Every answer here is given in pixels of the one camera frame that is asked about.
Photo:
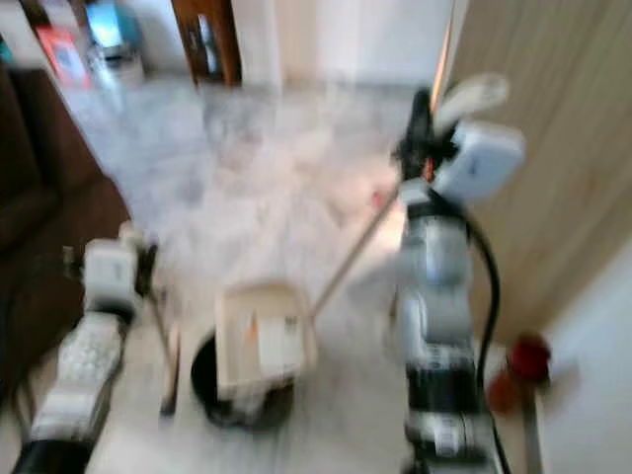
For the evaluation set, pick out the red round object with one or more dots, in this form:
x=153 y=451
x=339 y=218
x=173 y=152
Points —
x=521 y=370

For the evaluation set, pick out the red white box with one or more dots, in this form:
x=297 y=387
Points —
x=62 y=54

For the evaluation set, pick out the wooden broom purple bristles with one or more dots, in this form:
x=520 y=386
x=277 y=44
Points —
x=170 y=365

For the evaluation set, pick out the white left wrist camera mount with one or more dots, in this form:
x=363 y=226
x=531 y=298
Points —
x=111 y=276

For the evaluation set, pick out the white paper card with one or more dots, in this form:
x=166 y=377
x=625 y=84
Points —
x=279 y=345

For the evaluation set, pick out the blue topped metal container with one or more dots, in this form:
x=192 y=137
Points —
x=114 y=39

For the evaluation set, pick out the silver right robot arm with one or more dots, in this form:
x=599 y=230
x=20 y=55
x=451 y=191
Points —
x=439 y=296

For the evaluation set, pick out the small red floor scrap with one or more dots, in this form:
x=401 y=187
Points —
x=382 y=197

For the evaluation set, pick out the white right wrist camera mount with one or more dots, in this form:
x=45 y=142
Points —
x=484 y=163

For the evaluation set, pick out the black round waste bin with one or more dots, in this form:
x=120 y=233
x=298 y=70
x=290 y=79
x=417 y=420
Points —
x=207 y=390

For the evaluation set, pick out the dark brown wooden door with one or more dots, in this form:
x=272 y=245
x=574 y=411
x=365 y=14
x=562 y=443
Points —
x=207 y=39

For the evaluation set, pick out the light wooden door panel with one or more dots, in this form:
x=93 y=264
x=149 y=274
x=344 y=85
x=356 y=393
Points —
x=563 y=148

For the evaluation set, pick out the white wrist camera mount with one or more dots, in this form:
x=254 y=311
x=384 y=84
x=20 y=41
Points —
x=484 y=163
x=111 y=276

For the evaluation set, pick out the dark brown sofa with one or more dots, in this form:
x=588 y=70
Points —
x=49 y=237

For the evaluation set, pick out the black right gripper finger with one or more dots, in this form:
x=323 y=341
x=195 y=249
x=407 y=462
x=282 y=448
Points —
x=420 y=114

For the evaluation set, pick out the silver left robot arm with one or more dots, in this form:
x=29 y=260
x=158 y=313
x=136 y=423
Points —
x=84 y=370

